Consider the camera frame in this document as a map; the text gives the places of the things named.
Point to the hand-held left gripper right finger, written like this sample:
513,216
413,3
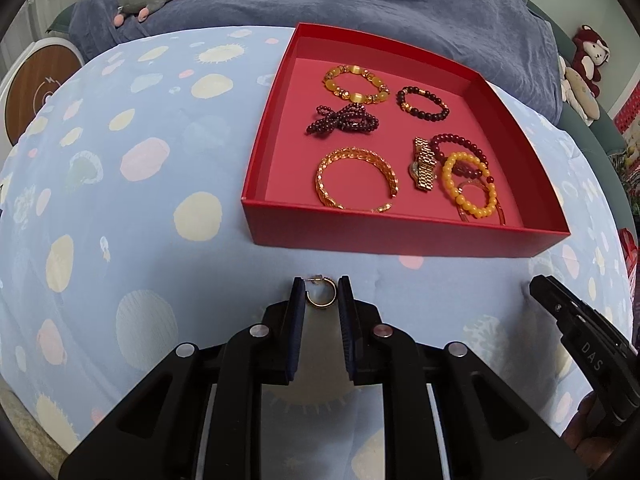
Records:
346,330

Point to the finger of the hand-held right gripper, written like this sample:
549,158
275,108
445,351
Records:
590,350

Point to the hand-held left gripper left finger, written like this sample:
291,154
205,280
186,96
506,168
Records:
297,330

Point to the small gold hoop earring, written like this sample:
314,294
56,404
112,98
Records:
320,306

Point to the red cardboard box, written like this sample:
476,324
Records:
300,230

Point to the thin gold bangle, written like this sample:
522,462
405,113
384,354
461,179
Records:
501,216

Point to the gold wrist watch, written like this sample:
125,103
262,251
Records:
424,165

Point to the person's right hand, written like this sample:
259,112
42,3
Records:
592,430

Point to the dark green sofa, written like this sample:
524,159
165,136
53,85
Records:
600,135

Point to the red patterned box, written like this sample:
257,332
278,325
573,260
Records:
629,115

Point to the beige plush toy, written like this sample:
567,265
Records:
580,90

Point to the cream fluffy rug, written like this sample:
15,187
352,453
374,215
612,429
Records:
20,420

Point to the red monkey plush toy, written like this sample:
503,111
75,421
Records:
590,50

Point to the white round wooden-top table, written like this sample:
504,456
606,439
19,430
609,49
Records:
45,85

